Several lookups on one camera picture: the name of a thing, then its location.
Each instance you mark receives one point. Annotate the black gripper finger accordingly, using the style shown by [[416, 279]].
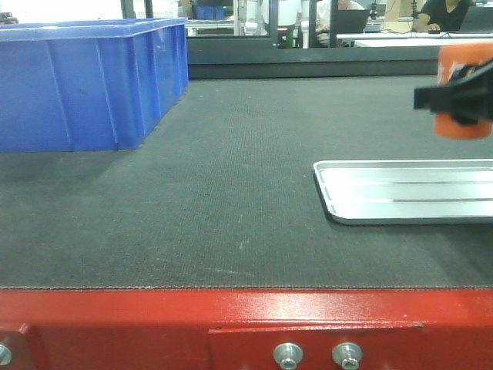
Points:
[[466, 96]]

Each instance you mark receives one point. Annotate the orange cylindrical capacitor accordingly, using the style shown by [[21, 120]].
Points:
[[452, 57]]

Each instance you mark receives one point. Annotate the silver tray on conveyor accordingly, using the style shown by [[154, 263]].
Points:
[[364, 192]]

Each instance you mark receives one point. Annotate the black conveyor belt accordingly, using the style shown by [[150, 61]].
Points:
[[222, 195]]

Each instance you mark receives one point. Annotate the blue crate on conveyor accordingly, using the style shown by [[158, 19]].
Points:
[[89, 85]]

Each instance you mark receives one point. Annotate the person in black shirt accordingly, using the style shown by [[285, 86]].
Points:
[[441, 15]]

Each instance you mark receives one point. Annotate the black laptop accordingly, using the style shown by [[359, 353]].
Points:
[[350, 21]]

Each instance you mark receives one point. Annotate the red conveyor frame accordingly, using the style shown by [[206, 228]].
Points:
[[240, 329]]

